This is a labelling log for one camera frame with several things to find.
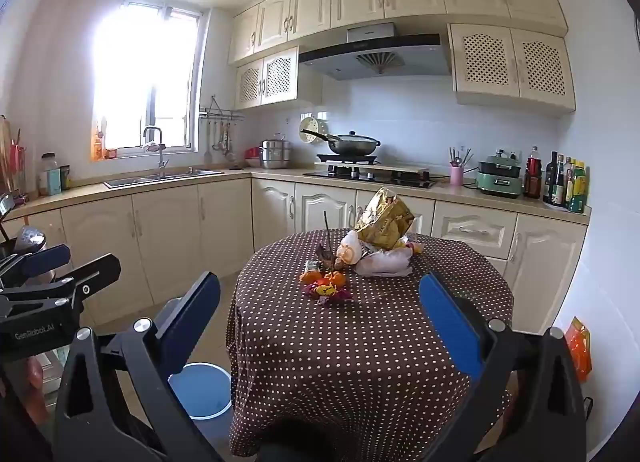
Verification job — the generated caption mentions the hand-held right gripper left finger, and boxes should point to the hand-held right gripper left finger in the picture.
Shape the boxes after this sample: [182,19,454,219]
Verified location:
[52,271,223,462]

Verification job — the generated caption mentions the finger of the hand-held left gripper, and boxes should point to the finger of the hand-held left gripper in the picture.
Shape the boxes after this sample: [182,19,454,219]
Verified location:
[0,243,72,288]
[0,253,122,321]

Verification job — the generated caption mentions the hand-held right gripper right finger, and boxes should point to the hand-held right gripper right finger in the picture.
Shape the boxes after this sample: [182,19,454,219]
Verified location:
[419,272,587,462]

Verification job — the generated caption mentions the blue plastic waste bin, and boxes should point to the blue plastic waste bin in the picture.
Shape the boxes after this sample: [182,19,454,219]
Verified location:
[167,361,233,422]

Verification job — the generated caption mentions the translucent white plastic bag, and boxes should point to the translucent white plastic bag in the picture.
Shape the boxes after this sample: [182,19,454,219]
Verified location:
[352,234,426,279]

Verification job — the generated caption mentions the gold foil bag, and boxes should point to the gold foil bag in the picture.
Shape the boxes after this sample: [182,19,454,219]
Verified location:
[354,187,416,250]

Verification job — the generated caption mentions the person's left hand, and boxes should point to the person's left hand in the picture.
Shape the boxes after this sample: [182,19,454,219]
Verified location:
[22,356,51,425]

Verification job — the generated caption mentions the silver rice cooker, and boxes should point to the silver rice cooker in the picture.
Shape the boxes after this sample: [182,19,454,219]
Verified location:
[0,225,71,288]

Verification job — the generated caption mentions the cream lower kitchen cabinets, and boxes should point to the cream lower kitchen cabinets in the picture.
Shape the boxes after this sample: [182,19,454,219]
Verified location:
[0,177,589,338]

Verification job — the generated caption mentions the glass jar teal label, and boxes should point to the glass jar teal label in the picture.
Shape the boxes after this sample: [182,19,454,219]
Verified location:
[40,152,62,196]

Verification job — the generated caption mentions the red utensil rack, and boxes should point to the red utensil rack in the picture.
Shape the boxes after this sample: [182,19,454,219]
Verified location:
[10,129,27,194]

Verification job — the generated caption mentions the brown polka dot tablecloth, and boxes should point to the brown polka dot tablecloth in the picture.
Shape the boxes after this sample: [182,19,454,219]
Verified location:
[226,228,516,458]

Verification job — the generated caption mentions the stainless steel sink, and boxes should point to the stainless steel sink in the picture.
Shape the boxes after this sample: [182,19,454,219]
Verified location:
[103,169,226,189]

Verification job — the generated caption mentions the orange bottle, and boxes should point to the orange bottle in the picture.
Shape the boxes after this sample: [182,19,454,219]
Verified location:
[91,117,106,161]

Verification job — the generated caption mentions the chrome kitchen faucet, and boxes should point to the chrome kitchen faucet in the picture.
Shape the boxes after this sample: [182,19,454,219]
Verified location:
[142,126,168,180]

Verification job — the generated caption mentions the orange plastic bag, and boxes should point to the orange plastic bag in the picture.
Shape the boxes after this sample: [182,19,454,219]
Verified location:
[565,317,593,383]

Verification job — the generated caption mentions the dark dried twig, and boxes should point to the dark dried twig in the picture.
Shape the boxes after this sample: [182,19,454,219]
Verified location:
[317,211,342,269]

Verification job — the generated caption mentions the green electric cooker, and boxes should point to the green electric cooker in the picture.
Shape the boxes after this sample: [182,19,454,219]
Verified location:
[475,156,523,199]

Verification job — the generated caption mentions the person's dark clothing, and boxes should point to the person's dark clothing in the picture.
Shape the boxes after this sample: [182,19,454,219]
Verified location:
[257,417,441,462]

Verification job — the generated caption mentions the wooden board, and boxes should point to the wooden board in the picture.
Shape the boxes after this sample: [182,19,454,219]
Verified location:
[357,163,431,174]

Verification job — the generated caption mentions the black built-in gas hob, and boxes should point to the black built-in gas hob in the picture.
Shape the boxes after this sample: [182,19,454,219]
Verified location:
[302,169,437,190]

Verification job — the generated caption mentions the bundle of chopsticks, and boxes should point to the bundle of chopsticks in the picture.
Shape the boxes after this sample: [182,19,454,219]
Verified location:
[447,144,474,168]

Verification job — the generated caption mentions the dark sauce bottle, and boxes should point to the dark sauce bottle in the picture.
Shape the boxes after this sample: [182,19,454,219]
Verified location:
[552,154,566,207]
[544,151,558,204]

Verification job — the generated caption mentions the green yellow oil bottle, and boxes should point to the green yellow oil bottle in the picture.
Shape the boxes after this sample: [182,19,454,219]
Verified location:
[570,160,587,214]

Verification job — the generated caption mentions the stainless steel steamer pot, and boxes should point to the stainless steel steamer pot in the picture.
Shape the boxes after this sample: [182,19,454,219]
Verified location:
[259,134,294,170]

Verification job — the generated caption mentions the black portable gas burner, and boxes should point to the black portable gas burner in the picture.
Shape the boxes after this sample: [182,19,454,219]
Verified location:
[315,153,379,166]

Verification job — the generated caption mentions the kitchen window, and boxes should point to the kitchen window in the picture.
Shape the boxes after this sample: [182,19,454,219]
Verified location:
[92,0,207,161]

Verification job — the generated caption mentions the black wok with lid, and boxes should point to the black wok with lid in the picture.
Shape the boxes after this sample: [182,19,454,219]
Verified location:
[301,128,382,156]

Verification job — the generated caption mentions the pale yellow colander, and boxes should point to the pale yellow colander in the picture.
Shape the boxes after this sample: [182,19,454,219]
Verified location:
[299,117,329,145]

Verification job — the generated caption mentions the small lattice door cabinet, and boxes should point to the small lattice door cabinet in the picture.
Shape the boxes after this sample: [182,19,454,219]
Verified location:
[235,46,300,111]

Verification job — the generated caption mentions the large lattice door cabinet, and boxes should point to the large lattice door cabinet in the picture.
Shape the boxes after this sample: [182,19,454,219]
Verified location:
[448,23,577,117]

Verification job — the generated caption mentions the range hood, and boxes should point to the range hood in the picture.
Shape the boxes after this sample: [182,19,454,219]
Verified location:
[298,22,453,81]

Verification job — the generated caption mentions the wall utensil rack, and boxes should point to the wall utensil rack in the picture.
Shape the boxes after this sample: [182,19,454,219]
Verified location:
[199,96,246,124]

